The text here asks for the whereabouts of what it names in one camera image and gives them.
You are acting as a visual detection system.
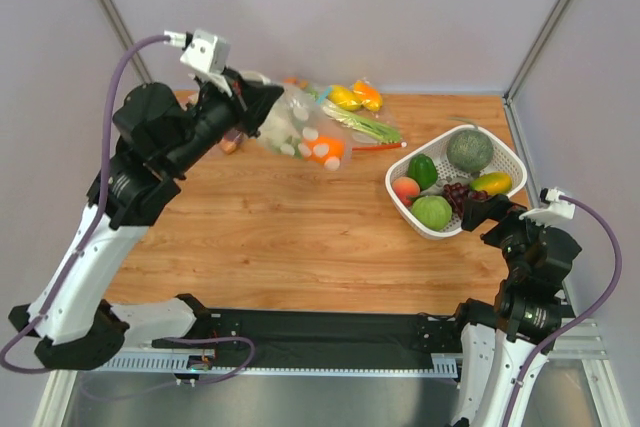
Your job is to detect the fake cabbage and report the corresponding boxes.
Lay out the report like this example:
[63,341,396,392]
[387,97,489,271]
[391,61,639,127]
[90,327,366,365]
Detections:
[258,104,310,159]

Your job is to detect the clear white-zip bag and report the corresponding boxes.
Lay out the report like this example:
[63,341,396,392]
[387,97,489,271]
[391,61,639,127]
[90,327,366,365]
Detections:
[274,89,352,172]

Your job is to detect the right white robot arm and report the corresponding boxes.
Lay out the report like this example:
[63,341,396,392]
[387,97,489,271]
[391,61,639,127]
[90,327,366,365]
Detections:
[451,188,581,426]

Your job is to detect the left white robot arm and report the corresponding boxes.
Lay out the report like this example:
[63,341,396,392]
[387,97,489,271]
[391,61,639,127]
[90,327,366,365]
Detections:
[9,68,284,373]

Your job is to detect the dark red fake grapes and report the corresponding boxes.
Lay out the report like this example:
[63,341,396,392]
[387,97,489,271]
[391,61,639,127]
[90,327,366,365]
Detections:
[442,183,489,219]

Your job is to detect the yellow green fake mango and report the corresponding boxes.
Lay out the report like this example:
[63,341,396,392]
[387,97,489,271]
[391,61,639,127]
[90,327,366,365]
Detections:
[469,172,512,195]

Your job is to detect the light green fake guava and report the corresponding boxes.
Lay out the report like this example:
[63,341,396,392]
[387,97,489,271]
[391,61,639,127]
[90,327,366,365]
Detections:
[410,196,453,231]

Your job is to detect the fake purple sweet potato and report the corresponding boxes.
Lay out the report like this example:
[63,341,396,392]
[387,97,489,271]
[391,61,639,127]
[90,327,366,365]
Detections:
[218,129,245,155]

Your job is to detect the green fake melon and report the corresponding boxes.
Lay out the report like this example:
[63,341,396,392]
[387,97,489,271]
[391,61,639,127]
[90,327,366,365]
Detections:
[446,129,494,173]

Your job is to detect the green fake bell pepper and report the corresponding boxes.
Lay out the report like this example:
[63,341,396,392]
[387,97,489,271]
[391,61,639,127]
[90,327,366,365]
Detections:
[407,154,438,190]

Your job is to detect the fake peach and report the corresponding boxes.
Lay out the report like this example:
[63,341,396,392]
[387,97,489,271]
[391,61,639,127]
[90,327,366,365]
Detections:
[391,176,421,207]

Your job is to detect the clear blue-zip bag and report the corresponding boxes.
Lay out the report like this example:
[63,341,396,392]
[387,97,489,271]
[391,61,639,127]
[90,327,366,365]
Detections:
[282,77,335,108]

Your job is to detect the fake green onion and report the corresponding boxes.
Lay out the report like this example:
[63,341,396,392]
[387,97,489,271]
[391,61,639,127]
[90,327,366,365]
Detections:
[321,105,403,144]

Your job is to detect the fake yellow bell pepper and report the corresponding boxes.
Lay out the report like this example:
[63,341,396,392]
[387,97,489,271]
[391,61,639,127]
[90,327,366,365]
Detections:
[327,85,362,112]

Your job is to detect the clear red-zip bag centre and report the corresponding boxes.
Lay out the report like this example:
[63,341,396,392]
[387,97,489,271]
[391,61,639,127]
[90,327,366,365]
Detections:
[317,79,406,151]

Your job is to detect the fake orange bell pepper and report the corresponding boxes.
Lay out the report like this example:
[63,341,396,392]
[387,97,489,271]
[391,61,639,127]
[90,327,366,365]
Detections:
[352,80,384,112]

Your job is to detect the white plastic basket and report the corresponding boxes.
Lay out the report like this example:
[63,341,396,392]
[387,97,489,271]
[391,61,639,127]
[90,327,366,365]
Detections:
[385,124,528,240]

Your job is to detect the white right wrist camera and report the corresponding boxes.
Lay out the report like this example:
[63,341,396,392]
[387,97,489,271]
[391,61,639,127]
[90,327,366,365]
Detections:
[519,188,575,226]

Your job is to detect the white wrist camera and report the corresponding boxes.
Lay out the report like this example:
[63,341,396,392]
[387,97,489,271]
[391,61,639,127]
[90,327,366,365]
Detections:
[519,188,575,226]
[164,29,230,75]

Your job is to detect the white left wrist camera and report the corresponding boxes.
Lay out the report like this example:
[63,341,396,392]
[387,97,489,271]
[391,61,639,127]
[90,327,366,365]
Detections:
[164,29,230,75]

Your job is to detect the right aluminium frame post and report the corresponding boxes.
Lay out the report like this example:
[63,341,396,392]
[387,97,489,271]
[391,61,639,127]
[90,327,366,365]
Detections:
[503,0,604,101]

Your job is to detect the aluminium frame post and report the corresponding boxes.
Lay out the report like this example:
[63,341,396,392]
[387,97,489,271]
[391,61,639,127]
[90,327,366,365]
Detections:
[503,0,604,101]
[69,0,164,98]

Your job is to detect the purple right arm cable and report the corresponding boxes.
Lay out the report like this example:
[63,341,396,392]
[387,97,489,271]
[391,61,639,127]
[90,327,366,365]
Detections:
[499,194,622,427]

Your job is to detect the grey slotted cable duct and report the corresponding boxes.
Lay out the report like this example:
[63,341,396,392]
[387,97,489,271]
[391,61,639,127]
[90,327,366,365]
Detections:
[98,349,462,379]

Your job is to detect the left aluminium frame post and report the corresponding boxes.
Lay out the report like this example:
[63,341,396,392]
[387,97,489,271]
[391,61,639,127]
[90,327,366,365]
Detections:
[69,0,164,98]

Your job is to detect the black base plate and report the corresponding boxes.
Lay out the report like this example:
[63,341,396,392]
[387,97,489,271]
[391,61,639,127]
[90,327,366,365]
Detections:
[149,307,471,362]

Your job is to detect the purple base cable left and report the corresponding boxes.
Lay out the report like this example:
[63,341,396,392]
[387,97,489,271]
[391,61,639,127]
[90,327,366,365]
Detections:
[79,335,257,402]

